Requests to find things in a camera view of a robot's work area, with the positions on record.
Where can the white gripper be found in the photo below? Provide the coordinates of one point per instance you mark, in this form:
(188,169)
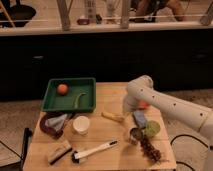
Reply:
(130,104)

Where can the yellow banana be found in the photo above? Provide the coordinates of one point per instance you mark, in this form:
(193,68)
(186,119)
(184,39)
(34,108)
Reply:
(112,116)

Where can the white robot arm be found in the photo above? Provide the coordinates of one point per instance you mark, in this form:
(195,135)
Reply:
(198,117)

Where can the white paper cup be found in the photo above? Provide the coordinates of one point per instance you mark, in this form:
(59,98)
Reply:
(81,125)

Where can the orange bowl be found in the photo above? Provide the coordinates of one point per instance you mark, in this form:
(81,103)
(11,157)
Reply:
(143,105)

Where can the blue sponge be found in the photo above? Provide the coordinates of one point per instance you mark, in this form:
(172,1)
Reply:
(139,119)

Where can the metal can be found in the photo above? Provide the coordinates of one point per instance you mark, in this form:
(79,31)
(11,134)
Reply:
(135,135)

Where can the green apple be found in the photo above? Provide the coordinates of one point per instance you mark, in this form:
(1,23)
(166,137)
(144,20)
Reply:
(152,128)

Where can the purple grape bunch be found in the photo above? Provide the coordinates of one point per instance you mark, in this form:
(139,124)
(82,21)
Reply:
(149,150)

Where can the green bean pod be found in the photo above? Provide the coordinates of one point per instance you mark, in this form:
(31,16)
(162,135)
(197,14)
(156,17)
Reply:
(77,99)

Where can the green plastic tray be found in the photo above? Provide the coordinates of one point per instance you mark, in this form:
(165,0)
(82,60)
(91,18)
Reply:
(53,102)

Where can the orange fruit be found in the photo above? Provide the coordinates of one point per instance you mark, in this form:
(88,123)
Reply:
(62,89)

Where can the grey cloth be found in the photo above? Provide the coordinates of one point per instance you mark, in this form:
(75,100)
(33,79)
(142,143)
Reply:
(56,123)

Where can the wooden block brush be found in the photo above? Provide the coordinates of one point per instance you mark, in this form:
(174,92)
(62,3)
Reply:
(59,152)

